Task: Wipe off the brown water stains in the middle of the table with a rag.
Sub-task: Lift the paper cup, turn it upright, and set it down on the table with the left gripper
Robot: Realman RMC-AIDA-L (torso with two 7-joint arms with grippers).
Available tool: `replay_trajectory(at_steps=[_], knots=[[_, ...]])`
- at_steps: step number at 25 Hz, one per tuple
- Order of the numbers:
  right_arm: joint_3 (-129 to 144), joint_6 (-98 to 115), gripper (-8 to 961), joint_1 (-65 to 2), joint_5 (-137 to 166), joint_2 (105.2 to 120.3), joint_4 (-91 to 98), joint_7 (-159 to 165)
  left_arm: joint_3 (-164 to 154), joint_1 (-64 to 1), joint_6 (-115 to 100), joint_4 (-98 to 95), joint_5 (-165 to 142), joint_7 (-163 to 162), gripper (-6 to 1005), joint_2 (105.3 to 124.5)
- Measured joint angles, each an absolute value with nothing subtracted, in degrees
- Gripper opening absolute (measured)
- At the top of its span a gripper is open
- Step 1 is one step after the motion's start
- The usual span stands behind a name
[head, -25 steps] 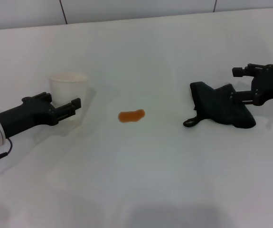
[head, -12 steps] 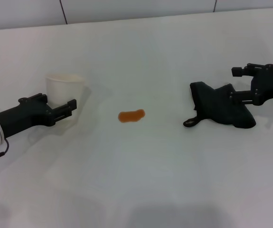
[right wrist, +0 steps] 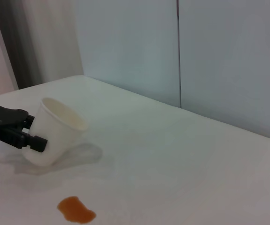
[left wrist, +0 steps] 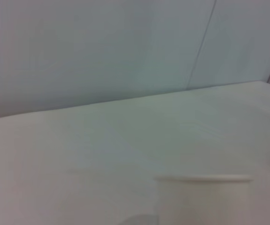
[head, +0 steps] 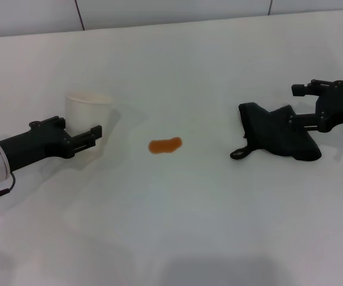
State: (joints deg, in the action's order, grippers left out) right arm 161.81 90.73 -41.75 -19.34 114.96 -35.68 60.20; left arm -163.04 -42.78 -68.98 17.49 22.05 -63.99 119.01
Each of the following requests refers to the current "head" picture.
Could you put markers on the white paper cup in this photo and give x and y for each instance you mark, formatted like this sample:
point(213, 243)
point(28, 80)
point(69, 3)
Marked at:
point(84, 113)

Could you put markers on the dark blue rag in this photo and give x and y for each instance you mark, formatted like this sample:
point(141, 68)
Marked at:
point(266, 134)

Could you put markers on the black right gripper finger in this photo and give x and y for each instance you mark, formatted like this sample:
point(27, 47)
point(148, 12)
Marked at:
point(314, 88)
point(307, 120)

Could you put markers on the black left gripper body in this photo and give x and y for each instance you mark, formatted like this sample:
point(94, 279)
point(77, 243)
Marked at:
point(34, 149)

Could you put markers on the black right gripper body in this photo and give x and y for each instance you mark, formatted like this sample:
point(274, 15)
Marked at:
point(341, 107)

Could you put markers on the brown water stain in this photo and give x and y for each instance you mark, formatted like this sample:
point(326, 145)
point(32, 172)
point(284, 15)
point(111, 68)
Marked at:
point(165, 146)

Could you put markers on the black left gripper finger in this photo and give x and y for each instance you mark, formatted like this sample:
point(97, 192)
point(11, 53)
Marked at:
point(84, 141)
point(49, 124)

